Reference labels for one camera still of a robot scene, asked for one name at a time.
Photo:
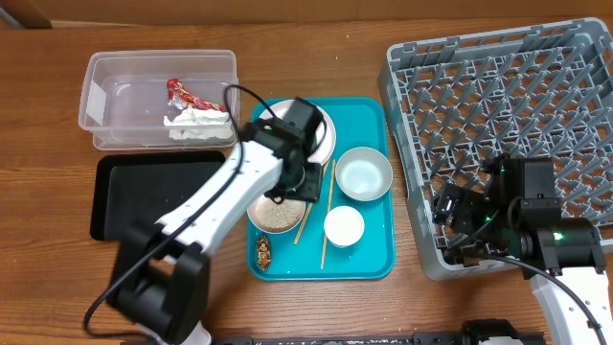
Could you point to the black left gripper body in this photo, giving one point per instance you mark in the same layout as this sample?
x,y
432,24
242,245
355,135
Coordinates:
x,y
304,181

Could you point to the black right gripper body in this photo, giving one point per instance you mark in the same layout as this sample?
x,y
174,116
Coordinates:
x,y
471,217

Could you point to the small pink plate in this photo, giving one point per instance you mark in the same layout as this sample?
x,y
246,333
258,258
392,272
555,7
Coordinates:
x,y
251,211

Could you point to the small white cup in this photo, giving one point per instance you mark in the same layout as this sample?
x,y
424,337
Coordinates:
x,y
344,226

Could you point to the brown food scrap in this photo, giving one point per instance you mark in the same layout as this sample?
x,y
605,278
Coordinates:
x,y
263,251

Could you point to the white tissue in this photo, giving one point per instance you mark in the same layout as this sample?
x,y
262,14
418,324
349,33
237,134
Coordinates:
x,y
193,123

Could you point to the red snack wrapper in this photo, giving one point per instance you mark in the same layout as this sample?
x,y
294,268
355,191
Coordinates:
x,y
181,97

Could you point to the pile of rice grains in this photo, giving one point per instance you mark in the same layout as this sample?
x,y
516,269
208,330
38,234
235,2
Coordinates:
x,y
274,217

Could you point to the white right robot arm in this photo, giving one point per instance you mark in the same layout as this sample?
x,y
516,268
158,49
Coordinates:
x,y
562,258

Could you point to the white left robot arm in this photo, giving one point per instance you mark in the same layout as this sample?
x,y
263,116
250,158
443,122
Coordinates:
x,y
162,271

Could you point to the grey dishwasher rack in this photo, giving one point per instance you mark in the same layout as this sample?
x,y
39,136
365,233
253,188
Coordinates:
x,y
537,91

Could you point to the left wooden chopstick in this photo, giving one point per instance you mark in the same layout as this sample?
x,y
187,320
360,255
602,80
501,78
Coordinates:
x,y
307,213

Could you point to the grey bowl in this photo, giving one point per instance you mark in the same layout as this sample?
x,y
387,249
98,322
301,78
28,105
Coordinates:
x,y
364,174

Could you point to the teal plastic tray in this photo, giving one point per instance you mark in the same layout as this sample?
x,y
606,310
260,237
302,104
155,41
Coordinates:
x,y
359,122

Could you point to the large white plate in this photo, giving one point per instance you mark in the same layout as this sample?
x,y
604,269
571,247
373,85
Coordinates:
x,y
325,133

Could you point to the black plastic tray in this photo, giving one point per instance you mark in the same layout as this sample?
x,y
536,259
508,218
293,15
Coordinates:
x,y
146,186

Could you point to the clear plastic bin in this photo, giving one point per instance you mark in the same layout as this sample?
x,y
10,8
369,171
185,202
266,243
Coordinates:
x,y
124,97

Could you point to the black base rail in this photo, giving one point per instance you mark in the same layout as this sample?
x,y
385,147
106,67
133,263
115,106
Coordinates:
x,y
473,332

